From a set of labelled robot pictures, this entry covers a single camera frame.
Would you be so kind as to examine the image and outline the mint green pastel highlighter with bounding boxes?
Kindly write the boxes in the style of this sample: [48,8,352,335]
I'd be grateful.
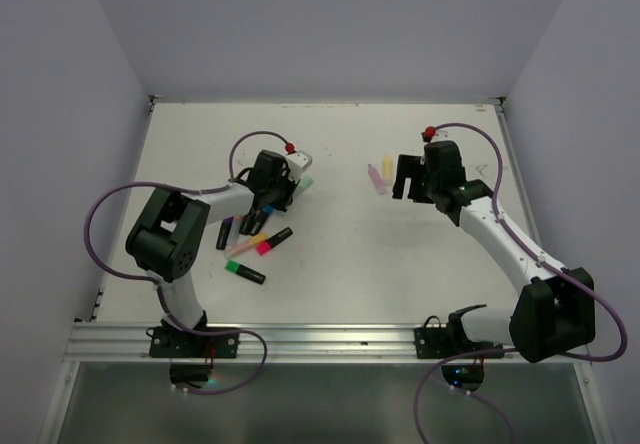
[293,176,314,198]

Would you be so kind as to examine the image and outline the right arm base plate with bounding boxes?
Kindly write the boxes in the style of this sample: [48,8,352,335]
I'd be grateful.
[413,304,505,360]

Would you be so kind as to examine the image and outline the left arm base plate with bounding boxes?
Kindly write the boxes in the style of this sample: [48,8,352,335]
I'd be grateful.
[145,316,240,360]

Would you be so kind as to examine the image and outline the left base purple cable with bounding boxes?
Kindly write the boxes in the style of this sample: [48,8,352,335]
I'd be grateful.
[169,328,268,396]

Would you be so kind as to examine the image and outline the purple capped black highlighter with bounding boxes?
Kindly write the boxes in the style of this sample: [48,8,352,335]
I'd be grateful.
[216,217,234,251]

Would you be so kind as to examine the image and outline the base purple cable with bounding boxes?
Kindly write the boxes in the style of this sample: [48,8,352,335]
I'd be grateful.
[415,348,516,444]
[169,328,268,396]

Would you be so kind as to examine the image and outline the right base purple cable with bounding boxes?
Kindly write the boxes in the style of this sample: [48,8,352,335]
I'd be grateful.
[415,348,516,444]

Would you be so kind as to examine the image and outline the yellow pastel highlighter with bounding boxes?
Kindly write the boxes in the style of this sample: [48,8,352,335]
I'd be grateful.
[382,154,393,186]

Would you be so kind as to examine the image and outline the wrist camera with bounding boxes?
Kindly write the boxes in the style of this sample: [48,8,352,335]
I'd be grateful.
[286,151,313,182]
[420,126,449,144]

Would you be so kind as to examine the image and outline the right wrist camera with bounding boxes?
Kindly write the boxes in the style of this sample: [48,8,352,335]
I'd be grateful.
[420,126,449,144]

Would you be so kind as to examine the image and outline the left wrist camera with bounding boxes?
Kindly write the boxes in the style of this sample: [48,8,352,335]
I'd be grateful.
[286,151,313,182]

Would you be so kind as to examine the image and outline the green capped black highlighter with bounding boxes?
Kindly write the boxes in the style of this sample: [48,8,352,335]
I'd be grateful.
[225,260,266,285]

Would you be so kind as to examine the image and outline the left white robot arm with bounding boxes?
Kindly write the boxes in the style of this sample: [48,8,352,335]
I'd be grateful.
[125,150,312,357]

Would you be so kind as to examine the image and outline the lilac pastel highlighter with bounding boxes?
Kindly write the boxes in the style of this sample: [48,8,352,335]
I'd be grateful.
[367,164,387,195]

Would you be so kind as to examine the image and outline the aluminium mounting rail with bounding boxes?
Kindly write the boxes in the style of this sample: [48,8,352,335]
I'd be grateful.
[63,321,591,365]

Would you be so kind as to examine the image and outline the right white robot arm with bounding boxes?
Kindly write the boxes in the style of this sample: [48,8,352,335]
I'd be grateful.
[392,140,596,363]

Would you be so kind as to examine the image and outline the peach pastel highlighter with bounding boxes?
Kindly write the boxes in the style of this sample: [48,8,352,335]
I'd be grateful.
[225,233,268,259]

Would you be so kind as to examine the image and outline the pink capped black highlighter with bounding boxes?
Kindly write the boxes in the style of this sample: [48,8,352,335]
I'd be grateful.
[255,227,293,256]

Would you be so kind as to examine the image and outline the orange capped black highlighter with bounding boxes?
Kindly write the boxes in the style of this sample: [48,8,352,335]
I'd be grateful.
[229,216,244,241]

